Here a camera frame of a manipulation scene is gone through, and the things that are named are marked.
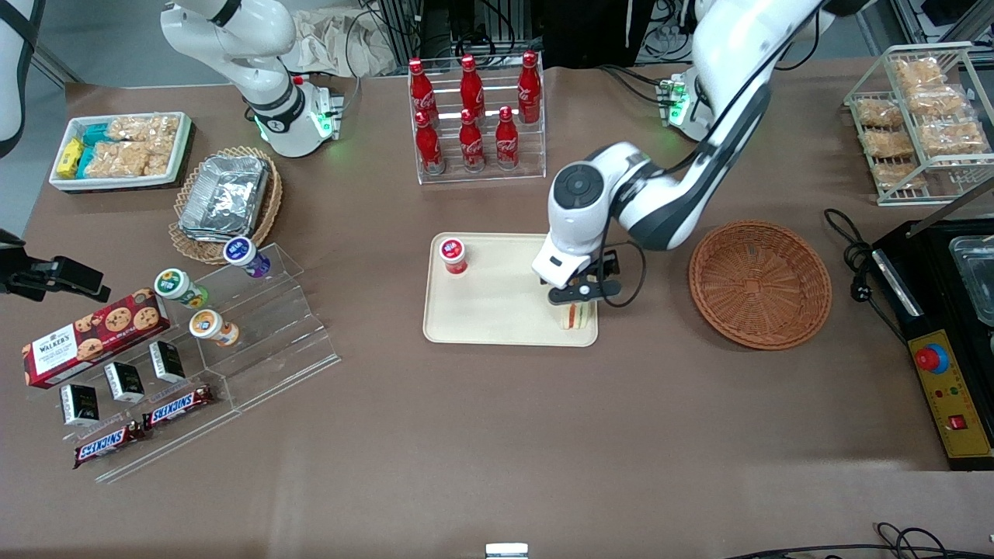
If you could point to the brown wicker basket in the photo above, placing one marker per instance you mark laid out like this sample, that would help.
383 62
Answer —
757 287

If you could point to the clear bag of crackers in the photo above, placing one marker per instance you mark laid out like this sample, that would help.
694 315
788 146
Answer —
936 101
889 144
918 74
163 159
954 137
116 159
901 175
144 128
879 113

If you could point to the small black white box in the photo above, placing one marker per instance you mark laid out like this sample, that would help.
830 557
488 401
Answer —
80 404
167 361
124 382

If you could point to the cream plastic tray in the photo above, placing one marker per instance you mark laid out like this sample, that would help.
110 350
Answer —
489 310

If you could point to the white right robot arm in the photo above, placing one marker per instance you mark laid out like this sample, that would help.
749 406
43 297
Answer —
233 39

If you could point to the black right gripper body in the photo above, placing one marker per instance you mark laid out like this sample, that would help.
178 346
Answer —
23 276

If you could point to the light wicker basket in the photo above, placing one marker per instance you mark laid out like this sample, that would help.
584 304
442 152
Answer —
190 248

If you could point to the triangle sandwich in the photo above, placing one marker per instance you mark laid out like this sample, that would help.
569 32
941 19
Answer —
576 317

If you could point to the yellow snack packet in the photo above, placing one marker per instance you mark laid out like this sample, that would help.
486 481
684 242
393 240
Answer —
70 157

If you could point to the white rectangular snack bin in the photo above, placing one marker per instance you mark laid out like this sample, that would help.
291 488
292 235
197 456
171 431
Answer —
116 183

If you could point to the red gum bottle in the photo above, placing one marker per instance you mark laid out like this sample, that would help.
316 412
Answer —
453 252

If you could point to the red cola bottle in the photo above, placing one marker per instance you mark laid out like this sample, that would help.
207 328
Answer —
422 93
471 89
471 144
429 147
530 93
506 144

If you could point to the clear acrylic tiered shelf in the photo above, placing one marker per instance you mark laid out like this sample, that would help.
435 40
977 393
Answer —
272 341

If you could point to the Snickers chocolate bar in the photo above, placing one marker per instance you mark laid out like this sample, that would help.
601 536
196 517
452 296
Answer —
109 444
177 406

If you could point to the stack of foil trays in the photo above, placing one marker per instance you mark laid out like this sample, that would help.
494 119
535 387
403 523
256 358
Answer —
225 194

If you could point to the red Walkers cookie box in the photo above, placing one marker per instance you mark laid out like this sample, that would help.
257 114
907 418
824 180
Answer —
93 338

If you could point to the purple gum bottle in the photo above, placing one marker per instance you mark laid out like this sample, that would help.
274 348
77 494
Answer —
241 251

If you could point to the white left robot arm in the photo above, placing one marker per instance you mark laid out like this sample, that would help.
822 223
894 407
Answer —
730 116

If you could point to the teal snack packet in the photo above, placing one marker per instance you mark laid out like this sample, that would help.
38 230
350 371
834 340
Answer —
85 161
97 133

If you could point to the grey metal rod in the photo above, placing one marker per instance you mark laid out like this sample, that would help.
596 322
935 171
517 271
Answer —
947 210

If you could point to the orange gum bottle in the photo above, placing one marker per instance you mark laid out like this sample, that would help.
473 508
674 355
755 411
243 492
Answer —
206 324

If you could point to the clear acrylic bottle rack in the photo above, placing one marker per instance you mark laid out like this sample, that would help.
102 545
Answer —
481 177

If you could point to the crumpled beige bag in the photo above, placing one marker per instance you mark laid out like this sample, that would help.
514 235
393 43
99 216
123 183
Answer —
342 43

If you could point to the clear plastic container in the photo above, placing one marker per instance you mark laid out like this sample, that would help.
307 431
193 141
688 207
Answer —
978 279

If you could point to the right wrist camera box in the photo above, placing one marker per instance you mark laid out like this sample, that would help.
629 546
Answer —
70 278

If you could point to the green gum bottle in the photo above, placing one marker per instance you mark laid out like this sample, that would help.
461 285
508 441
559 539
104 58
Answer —
172 283

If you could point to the black machine, yellow panel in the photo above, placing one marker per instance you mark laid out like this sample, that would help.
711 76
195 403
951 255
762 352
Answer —
955 388

